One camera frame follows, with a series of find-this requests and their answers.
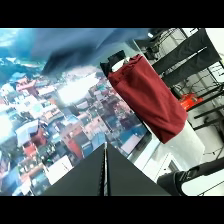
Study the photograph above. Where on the white garment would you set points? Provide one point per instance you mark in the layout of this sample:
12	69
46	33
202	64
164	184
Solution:
119	64

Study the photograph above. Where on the red garment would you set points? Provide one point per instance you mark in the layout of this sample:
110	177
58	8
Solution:
146	96

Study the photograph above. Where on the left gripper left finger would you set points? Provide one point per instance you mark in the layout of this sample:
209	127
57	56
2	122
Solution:
83	180

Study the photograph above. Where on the black garment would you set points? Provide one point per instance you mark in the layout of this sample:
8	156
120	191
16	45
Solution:
106	68

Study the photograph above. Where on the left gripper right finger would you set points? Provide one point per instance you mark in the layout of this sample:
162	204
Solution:
130	180

